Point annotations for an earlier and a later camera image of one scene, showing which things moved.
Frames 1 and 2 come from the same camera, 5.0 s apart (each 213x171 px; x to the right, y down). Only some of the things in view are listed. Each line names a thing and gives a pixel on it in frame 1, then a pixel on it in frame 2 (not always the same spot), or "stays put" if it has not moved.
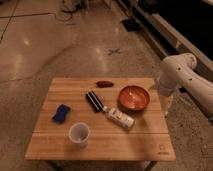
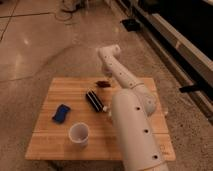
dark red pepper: x=104 y=84 stays put
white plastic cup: x=79 y=132 stays put
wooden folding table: x=100 y=119 stays put
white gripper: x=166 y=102 → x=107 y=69
